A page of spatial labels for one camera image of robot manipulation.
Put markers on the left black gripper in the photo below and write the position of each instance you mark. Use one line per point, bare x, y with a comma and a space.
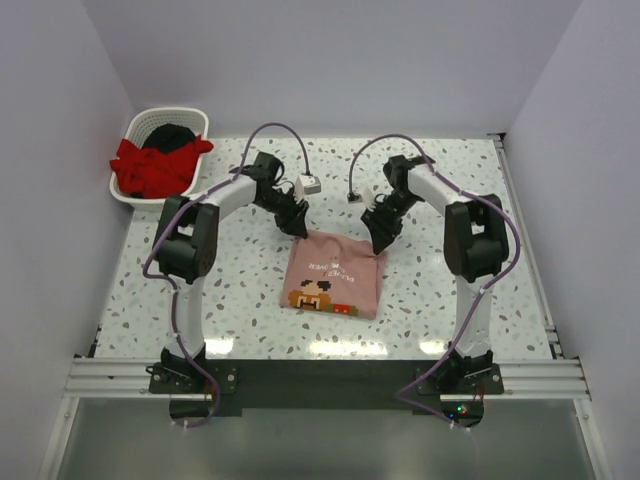
288, 212

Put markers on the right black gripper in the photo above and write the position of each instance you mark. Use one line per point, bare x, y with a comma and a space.
381, 218

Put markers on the pink t shirt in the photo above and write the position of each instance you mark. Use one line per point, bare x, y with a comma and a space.
334, 274

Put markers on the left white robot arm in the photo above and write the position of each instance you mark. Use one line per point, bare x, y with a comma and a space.
185, 247

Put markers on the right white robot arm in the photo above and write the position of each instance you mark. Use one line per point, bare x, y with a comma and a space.
475, 246

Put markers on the black t shirt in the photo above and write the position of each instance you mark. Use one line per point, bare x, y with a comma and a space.
168, 138

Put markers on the red t shirt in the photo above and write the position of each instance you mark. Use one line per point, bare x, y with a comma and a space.
149, 174

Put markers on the white laundry basket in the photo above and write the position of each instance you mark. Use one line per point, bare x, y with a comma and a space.
140, 128

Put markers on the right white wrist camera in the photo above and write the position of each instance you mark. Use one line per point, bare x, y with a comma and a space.
365, 197

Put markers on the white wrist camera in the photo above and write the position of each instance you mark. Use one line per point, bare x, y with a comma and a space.
365, 197
306, 185

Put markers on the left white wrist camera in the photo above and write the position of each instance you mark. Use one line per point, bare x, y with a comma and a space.
306, 185

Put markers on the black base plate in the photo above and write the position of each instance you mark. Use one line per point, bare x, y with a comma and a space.
232, 387

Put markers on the aluminium frame rail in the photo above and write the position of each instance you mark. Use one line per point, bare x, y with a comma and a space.
111, 427

